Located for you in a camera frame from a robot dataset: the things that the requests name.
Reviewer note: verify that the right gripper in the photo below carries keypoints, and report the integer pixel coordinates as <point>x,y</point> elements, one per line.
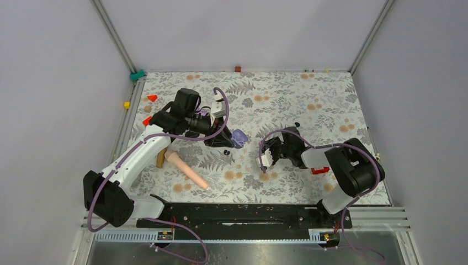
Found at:
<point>269,148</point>

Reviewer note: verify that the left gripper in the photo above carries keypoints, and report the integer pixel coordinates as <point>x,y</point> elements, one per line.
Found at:
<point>223,138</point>

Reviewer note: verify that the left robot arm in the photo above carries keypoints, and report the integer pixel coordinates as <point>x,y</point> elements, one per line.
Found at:
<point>106,193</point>

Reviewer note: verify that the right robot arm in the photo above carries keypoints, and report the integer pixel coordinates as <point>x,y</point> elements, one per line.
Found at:
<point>356,170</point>

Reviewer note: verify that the red toy block box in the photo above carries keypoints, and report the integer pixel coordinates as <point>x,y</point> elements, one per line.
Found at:
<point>321,170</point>

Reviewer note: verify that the floral table mat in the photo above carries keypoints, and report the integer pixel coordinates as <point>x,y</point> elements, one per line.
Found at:
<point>325,104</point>

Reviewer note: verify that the pink microphone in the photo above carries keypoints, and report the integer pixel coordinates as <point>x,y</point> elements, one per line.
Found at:
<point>173,158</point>

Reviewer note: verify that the gold microphone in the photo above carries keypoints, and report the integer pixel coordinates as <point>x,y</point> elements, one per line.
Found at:
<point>160,158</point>

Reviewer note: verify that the red flat block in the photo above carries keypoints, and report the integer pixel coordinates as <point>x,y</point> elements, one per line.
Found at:
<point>147,121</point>

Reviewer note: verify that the red triangle block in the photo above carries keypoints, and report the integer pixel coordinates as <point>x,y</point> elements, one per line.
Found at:
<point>152,98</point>

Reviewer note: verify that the tan wooden cube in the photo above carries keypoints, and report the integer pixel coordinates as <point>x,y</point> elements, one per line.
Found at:
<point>148,108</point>

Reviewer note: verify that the teal block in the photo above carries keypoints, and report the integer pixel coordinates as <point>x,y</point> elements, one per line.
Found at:
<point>136,76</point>

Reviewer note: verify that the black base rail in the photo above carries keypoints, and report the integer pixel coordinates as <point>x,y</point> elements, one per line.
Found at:
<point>248,221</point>

